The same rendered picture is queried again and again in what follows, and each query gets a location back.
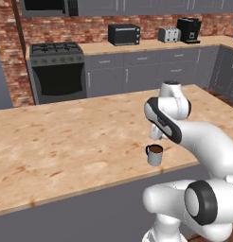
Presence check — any grey dining counter base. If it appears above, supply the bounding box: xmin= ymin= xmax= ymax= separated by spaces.
xmin=0 ymin=161 xmax=214 ymax=242

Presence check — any grey gas range with oven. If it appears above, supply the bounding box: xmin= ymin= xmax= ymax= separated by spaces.
xmin=27 ymin=41 xmax=88 ymax=105

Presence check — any grey fridge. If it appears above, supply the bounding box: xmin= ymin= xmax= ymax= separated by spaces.
xmin=0 ymin=46 xmax=14 ymax=112

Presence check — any black toaster oven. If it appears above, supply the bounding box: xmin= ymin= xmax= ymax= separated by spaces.
xmin=107 ymin=23 xmax=142 ymax=47

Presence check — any grey side cupboards run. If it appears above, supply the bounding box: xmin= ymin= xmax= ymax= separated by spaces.
xmin=208 ymin=44 xmax=233 ymax=104

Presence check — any grey microwave oven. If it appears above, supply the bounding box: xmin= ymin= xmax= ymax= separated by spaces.
xmin=19 ymin=0 xmax=80 ymax=19

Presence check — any grey mug of hot chocolate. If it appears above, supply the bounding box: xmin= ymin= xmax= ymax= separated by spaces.
xmin=145 ymin=144 xmax=165 ymax=167

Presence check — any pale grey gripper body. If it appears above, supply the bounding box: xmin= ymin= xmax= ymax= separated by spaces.
xmin=149 ymin=124 xmax=164 ymax=141

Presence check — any grey upper cupboards run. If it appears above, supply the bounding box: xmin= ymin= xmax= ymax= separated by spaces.
xmin=78 ymin=0 xmax=233 ymax=18

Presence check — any grey lower cupboards run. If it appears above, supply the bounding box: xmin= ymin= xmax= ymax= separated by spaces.
xmin=83 ymin=45 xmax=221 ymax=98

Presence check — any silver toaster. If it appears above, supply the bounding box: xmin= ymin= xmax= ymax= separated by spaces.
xmin=157 ymin=26 xmax=182 ymax=43

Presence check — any black coffee machine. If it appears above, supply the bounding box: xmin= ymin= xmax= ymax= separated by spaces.
xmin=176 ymin=17 xmax=203 ymax=44

